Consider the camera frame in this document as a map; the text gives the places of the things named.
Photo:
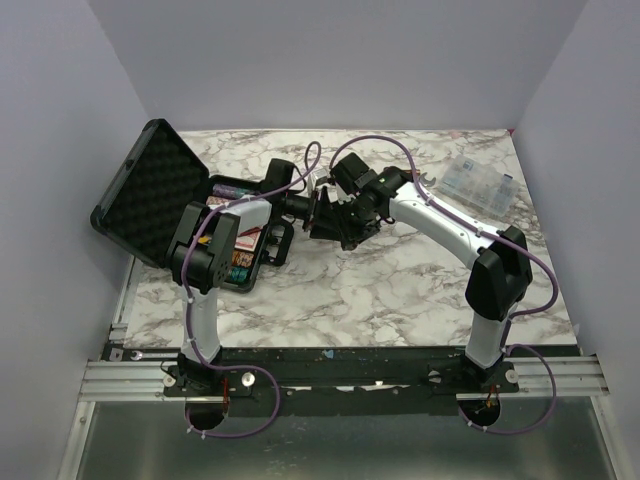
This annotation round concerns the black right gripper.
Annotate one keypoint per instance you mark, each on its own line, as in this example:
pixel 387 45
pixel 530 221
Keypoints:
pixel 350 233

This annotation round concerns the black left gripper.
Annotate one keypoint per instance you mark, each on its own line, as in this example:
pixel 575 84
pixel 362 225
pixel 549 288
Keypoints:
pixel 323 226

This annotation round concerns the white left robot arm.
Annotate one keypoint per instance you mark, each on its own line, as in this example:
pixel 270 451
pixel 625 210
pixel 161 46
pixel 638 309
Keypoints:
pixel 200 253

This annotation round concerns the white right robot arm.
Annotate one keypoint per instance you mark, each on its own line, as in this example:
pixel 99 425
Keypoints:
pixel 500 273

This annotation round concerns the black poker set case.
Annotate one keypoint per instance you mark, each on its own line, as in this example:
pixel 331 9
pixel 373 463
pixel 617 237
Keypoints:
pixel 144 203

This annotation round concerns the silver open-end wrench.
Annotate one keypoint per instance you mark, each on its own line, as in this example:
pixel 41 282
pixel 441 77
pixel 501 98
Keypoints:
pixel 426 182

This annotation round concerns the red playing card deck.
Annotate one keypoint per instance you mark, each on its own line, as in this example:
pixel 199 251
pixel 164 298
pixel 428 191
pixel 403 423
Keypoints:
pixel 248 241

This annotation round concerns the orange chip row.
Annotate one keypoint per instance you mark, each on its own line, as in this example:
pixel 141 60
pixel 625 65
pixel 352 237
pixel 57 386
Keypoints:
pixel 242 259

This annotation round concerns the brown bottom chip row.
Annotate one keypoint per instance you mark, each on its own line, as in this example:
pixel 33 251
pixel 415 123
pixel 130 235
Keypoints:
pixel 238 275

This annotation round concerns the clear plastic screw organizer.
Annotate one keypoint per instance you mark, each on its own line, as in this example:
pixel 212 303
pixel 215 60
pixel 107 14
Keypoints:
pixel 481 186

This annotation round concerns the purple and green chip row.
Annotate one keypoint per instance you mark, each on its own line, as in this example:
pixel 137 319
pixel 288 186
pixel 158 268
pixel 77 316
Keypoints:
pixel 229 192

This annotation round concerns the brown and blue chip row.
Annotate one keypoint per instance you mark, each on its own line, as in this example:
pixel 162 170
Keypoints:
pixel 214 201

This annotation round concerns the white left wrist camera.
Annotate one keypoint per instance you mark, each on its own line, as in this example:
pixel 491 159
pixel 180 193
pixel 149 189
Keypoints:
pixel 317 178

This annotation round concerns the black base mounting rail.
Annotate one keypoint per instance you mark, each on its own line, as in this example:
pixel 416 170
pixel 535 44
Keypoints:
pixel 331 381

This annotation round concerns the aluminium frame rail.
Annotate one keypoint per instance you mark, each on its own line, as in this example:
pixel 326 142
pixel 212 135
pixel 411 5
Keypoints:
pixel 124 381

